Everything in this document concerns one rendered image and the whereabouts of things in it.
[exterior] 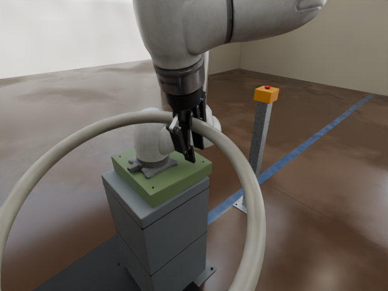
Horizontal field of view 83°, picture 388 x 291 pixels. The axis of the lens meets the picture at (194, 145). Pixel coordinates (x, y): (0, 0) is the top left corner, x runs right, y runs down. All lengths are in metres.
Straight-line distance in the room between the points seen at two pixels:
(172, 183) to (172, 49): 0.71
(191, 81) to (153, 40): 0.09
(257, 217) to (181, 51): 0.28
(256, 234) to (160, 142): 0.67
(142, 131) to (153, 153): 0.11
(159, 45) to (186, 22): 0.05
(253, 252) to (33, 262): 1.86
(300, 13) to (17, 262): 2.13
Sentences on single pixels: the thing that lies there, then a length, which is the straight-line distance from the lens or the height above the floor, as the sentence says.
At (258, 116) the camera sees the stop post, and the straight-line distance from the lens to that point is 1.65.
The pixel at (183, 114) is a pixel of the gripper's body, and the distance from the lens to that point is 0.45.
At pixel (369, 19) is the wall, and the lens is 6.47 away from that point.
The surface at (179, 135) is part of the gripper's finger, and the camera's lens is 0.47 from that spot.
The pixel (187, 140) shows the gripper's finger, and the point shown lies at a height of 1.25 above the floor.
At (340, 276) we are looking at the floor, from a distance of 1.97.
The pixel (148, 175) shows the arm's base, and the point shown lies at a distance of 1.01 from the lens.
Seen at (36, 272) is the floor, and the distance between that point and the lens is 2.03.
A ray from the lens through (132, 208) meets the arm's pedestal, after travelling 1.01.
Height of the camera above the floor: 1.50
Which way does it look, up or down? 30 degrees down
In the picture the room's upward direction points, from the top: straight up
